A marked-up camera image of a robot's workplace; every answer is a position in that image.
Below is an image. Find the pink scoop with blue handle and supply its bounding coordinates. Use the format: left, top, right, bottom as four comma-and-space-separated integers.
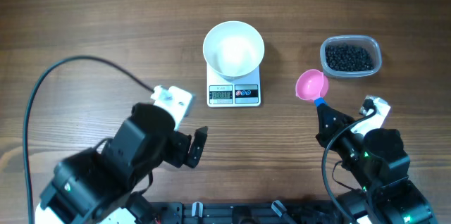
295, 69, 329, 107

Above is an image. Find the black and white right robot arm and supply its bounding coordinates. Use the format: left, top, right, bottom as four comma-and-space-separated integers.
315, 97, 437, 223

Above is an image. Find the white digital kitchen scale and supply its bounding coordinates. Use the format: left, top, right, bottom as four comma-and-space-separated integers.
206, 66, 261, 108

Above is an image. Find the white bowl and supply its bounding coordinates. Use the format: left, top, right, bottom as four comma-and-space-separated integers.
202, 20, 265, 79

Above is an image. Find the black beans pile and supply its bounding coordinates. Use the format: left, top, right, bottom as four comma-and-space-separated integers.
325, 43, 374, 72

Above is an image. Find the clear plastic container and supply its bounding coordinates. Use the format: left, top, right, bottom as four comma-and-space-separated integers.
320, 35, 382, 78

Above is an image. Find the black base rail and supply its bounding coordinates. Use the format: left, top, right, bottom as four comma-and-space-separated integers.
146, 201, 347, 224

